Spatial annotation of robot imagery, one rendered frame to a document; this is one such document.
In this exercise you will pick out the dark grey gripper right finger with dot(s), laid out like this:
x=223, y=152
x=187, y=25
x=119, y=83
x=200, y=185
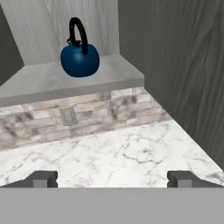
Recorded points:
x=182, y=178

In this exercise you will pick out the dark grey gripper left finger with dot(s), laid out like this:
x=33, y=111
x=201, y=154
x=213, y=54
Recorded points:
x=40, y=178

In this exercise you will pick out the tall grey wooden cabinet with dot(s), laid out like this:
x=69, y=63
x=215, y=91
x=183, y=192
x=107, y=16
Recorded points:
x=180, y=64

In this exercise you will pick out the grey wall socket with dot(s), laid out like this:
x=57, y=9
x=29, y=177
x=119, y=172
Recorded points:
x=68, y=116

